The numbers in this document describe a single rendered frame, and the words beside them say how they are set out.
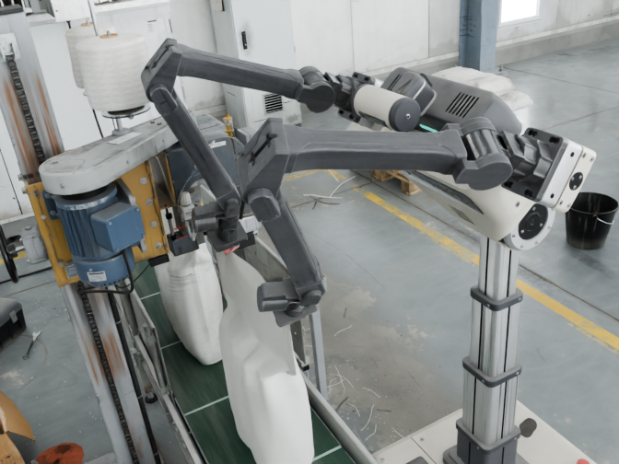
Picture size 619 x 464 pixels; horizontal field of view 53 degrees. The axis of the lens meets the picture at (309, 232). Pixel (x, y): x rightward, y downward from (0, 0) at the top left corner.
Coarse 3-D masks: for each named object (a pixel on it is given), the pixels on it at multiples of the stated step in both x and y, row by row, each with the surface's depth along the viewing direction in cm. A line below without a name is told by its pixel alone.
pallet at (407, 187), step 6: (372, 174) 480; (378, 174) 474; (384, 174) 471; (390, 174) 474; (396, 174) 452; (402, 174) 446; (384, 180) 473; (402, 180) 448; (408, 180) 441; (402, 186) 450; (408, 186) 443; (414, 186) 445; (408, 192) 446; (414, 192) 447
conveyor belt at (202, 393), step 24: (144, 264) 314; (144, 288) 293; (168, 336) 258; (168, 360) 244; (192, 360) 243; (192, 384) 230; (216, 384) 229; (192, 408) 219; (216, 408) 218; (216, 432) 208; (312, 432) 204; (216, 456) 199; (240, 456) 198; (336, 456) 194
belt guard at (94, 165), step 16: (192, 112) 179; (144, 128) 170; (160, 128) 168; (96, 144) 161; (128, 144) 159; (144, 144) 160; (160, 144) 166; (48, 160) 153; (64, 160) 152; (80, 160) 151; (96, 160) 150; (112, 160) 150; (128, 160) 155; (144, 160) 161; (48, 176) 144; (64, 176) 143; (80, 176) 144; (96, 176) 146; (112, 176) 150; (64, 192) 145; (80, 192) 146
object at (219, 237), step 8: (240, 224) 179; (208, 232) 176; (216, 232) 176; (224, 232) 172; (232, 232) 172; (240, 232) 178; (216, 240) 175; (224, 240) 175; (232, 240) 175; (240, 240) 177; (216, 248) 174
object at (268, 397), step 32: (224, 256) 187; (224, 288) 196; (256, 288) 162; (224, 320) 189; (256, 320) 170; (224, 352) 188; (256, 352) 172; (288, 352) 159; (256, 384) 168; (288, 384) 167; (256, 416) 172; (288, 416) 170; (256, 448) 183; (288, 448) 175
